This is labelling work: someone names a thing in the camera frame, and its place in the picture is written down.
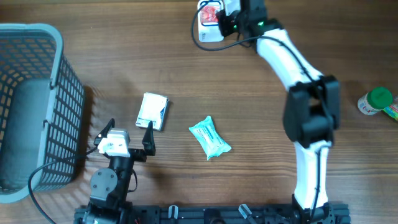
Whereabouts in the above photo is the teal wet wipes pack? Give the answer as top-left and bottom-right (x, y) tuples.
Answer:
(189, 116), (232, 161)

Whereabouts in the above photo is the white blue carton box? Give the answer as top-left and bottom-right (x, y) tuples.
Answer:
(136, 92), (169, 131)

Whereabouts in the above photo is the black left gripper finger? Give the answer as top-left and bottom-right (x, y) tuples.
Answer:
(142, 121), (155, 156)
(93, 118), (115, 146)

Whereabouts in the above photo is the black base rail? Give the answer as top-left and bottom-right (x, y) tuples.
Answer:
(73, 204), (351, 224)

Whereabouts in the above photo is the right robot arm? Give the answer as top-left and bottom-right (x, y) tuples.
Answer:
(217, 1), (340, 223)

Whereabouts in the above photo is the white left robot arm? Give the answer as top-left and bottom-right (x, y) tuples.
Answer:
(74, 118), (155, 224)

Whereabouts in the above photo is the white barcode scanner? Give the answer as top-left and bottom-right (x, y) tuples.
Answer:
(197, 0), (224, 42)

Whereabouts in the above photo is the green Haribo gummy bag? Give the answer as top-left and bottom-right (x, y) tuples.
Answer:
(383, 96), (398, 121)

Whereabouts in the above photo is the grey plastic mesh basket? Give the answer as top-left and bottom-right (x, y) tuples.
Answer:
(1, 24), (85, 203)

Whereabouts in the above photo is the green lid jar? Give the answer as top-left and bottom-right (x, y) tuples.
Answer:
(358, 86), (393, 115)

